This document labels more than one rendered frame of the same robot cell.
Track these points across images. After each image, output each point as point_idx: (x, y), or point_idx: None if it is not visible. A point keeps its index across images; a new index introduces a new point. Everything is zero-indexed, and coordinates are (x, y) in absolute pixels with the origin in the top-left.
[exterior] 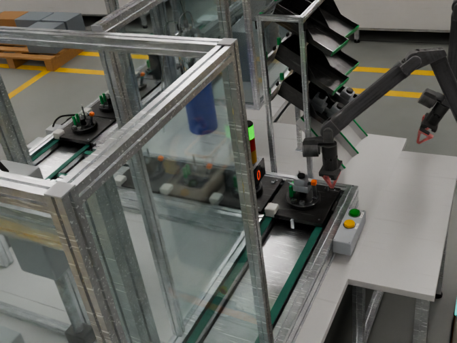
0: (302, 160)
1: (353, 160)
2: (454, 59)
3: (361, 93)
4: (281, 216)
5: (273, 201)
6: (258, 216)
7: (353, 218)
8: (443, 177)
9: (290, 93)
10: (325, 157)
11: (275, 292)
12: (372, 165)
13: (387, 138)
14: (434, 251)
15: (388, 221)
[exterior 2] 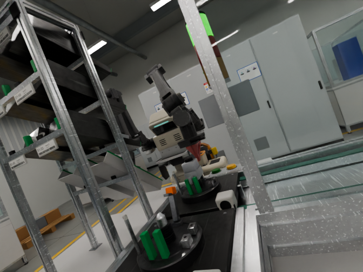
0: (86, 271)
1: (118, 229)
2: (123, 122)
3: (160, 80)
4: (236, 192)
5: (207, 208)
6: (243, 210)
7: (222, 170)
8: (160, 190)
9: (84, 123)
10: (190, 121)
11: None
12: (131, 218)
13: (99, 224)
14: None
15: None
